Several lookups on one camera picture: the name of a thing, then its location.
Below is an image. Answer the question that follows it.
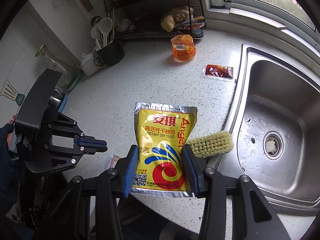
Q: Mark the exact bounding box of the dark green mug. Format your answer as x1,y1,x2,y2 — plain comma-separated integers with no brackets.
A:
93,39,125,68

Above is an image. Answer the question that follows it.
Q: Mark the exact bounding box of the small steel teapot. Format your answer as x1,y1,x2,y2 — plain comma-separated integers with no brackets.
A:
48,88,63,109

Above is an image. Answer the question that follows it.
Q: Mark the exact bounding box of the white sugar pot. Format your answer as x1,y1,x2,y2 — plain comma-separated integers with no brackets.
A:
80,53,99,76

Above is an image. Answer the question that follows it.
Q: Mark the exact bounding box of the glass carafe bottle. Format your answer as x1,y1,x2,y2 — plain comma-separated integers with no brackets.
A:
35,44,74,90

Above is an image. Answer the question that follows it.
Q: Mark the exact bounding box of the ginger root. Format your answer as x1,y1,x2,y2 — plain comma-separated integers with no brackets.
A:
161,6,194,33

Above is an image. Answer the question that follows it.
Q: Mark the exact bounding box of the red sauce packet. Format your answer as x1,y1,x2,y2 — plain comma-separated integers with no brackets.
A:
203,64,233,79

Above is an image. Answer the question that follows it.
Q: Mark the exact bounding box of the white pink sachet packet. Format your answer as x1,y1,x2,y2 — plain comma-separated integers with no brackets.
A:
109,155,121,168

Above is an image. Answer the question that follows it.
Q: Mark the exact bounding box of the blue saucer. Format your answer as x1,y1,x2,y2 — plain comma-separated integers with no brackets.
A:
58,93,67,113

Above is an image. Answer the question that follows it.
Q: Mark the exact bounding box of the orange plastic cup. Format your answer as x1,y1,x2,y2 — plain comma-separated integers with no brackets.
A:
171,34,196,61

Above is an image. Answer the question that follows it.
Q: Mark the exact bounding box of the yellow yeast packet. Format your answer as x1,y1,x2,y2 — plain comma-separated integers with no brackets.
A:
132,102,197,197

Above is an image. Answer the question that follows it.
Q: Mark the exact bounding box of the yellow bristle scrub brush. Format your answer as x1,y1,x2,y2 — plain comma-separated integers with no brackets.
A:
187,131,234,158

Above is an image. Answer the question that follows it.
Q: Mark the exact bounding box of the green tray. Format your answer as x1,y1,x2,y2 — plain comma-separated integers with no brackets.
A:
65,69,82,92

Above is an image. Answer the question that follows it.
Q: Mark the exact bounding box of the black wire rack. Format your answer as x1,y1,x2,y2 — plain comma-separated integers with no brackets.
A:
104,0,204,42

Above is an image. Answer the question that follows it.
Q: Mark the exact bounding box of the white rice paddle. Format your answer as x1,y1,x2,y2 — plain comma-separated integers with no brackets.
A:
98,17,113,47

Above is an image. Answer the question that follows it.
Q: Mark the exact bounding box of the stainless steel sink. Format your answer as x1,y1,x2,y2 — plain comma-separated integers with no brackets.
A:
208,44,319,216

